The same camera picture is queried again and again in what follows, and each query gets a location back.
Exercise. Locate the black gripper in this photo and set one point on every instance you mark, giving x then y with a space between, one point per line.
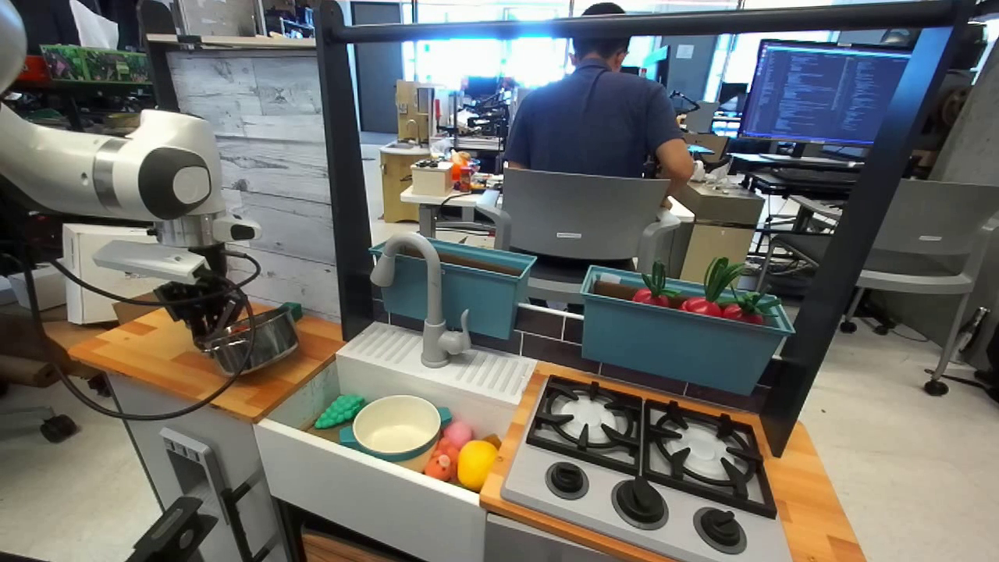
205 300

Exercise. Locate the computer monitor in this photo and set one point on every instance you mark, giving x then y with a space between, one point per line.
822 95

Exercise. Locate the black metal kitchen frame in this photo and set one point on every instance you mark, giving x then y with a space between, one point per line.
345 206

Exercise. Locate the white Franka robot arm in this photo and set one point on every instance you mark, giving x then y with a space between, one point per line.
63 167

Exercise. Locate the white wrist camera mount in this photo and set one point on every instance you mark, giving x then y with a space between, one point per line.
146 260

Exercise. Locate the tall cardboard box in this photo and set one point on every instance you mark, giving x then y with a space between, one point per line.
400 184

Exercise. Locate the steel cooking pot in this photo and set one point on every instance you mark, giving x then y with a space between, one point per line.
260 344

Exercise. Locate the teal planter box with radishes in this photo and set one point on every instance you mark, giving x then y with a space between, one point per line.
677 340

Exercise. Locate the white box appliance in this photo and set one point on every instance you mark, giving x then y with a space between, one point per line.
88 300

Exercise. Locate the grey chair with metal legs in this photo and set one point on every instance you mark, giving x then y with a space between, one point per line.
926 250

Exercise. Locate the cream bowl with teal rim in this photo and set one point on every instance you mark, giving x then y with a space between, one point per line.
394 425

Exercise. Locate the grey toy faucet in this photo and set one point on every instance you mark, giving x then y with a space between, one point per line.
431 300

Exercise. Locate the grey toy kitchen cabinet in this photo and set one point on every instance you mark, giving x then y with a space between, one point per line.
198 463

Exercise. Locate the yellow toy lemon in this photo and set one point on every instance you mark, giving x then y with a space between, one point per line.
477 463

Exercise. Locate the green toy leaf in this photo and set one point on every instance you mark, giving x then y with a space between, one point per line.
337 411

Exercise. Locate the white toy sink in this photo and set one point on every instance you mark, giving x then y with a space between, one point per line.
363 472

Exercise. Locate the grey wood-look backsplash panel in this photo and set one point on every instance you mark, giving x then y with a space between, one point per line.
269 134

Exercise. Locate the person in dark shirt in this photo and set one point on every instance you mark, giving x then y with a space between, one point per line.
598 114

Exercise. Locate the grey toy stove top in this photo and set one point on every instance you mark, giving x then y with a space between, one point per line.
643 472

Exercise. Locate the grey office chair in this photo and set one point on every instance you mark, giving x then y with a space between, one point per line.
583 214

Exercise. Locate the red toy radishes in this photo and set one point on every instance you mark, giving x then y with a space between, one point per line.
709 300

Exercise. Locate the pink orange toy fruit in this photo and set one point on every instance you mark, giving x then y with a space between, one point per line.
447 450

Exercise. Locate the empty teal planter box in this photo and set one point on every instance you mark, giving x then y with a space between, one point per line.
471 289

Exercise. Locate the wide cardboard box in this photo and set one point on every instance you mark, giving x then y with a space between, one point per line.
720 246

